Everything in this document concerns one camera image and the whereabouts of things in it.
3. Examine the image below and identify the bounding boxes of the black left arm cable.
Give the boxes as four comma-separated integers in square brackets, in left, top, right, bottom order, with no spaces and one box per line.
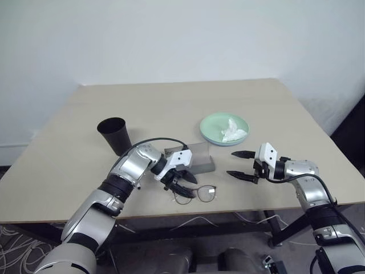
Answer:
[113,137,189,172]

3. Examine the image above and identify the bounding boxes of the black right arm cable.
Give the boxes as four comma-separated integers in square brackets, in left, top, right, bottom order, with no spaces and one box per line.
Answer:
[263,173,360,229]

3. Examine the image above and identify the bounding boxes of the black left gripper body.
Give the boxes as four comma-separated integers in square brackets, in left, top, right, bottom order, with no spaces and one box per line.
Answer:
[163,168,188,192]

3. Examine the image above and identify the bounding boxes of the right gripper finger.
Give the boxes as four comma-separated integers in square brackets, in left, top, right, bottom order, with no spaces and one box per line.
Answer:
[225,170,259,184]
[230,150,257,160]

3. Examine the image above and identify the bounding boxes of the grey glasses case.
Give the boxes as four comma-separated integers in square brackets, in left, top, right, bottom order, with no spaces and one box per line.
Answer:
[163,142,216,175]

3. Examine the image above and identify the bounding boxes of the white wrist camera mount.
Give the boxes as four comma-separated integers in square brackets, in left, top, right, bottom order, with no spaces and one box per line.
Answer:
[254,142,278,179]
[153,150,193,182]

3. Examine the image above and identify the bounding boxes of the black metal table frame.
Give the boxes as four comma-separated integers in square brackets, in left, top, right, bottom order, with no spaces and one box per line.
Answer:
[0,209,340,249]

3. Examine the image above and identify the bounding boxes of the small black and white device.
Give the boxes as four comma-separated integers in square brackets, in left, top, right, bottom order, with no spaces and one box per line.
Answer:
[261,255,287,274]

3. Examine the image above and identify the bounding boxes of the dark rounded shape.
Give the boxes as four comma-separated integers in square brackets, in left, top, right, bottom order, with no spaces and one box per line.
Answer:
[217,247,265,274]
[136,245,196,274]

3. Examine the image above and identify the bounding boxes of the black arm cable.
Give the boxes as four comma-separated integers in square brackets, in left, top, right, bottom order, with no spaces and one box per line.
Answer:
[113,137,189,172]
[263,173,360,229]

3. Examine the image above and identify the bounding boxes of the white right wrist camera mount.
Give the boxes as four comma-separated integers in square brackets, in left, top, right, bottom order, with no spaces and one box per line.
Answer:
[254,142,278,179]

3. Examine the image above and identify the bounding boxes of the white cable under table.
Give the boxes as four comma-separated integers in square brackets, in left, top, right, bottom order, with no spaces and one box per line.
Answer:
[233,211,289,229]
[170,216,219,231]

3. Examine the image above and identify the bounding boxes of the black plastic cup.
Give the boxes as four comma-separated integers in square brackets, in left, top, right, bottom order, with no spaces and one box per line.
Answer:
[96,116,133,157]

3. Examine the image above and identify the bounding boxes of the light green plate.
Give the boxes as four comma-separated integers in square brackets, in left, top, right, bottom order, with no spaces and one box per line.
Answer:
[199,112,251,147]

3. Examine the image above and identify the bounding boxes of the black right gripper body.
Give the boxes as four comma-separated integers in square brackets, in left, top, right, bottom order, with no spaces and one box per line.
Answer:
[253,159,270,184]

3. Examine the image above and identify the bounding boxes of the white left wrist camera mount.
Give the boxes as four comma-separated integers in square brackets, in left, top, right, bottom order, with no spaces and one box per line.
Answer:
[153,150,193,182]

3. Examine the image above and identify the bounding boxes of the crumpled white tissue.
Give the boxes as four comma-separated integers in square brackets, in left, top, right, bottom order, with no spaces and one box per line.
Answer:
[219,118,248,143]

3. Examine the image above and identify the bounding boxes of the thin-rimmed round eyeglasses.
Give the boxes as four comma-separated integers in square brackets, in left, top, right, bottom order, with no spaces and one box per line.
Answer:
[171,184,218,206]

